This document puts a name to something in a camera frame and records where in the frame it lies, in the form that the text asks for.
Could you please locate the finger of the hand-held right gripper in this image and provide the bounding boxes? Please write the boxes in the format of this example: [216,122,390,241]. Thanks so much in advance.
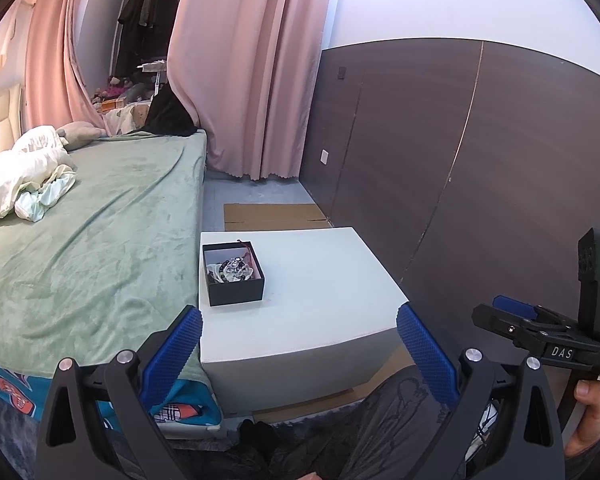
[491,295,581,332]
[471,304,588,351]

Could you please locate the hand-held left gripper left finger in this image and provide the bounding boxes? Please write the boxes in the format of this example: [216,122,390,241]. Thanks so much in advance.
[36,305,204,480]

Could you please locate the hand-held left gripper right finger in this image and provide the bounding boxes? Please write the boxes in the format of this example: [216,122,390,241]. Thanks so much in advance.
[395,302,567,480]

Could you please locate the black jewelry box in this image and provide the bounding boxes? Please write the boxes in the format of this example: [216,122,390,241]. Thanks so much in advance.
[202,241,266,308]

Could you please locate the person's right hand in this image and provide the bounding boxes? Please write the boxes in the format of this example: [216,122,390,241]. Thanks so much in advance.
[562,379,600,459]

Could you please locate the person's dark pants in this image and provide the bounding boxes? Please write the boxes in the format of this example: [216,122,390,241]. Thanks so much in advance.
[237,362,483,480]

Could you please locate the white side table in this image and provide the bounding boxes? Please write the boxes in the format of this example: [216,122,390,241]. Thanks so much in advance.
[198,226,407,417]

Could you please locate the green bed blanket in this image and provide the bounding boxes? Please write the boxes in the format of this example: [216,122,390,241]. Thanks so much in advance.
[0,129,209,377]

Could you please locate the blue printed bedsheet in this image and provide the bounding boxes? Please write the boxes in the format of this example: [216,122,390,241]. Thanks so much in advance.
[0,354,224,430]

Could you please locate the flattened cardboard sheet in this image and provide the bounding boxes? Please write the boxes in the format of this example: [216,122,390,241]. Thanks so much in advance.
[223,202,329,231]

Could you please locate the white crumpled duvet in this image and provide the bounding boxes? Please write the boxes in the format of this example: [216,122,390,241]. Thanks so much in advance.
[0,126,79,232]

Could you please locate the black cloth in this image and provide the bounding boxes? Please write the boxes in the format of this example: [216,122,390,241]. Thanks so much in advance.
[143,86,202,138]

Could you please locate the pile of plush toys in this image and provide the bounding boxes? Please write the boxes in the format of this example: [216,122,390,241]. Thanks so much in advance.
[91,74,154,112]

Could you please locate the silver drying rack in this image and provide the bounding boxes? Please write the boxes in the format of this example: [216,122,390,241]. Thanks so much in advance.
[134,59,169,98]

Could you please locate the cream padded headboard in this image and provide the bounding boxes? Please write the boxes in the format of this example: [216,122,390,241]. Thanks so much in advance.
[0,55,27,163]

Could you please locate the pink curtain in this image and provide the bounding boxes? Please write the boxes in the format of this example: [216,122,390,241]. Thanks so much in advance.
[24,0,112,134]
[166,0,339,182]

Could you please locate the dark hanging clothes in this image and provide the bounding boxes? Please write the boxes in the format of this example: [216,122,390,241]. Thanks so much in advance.
[116,0,170,79]

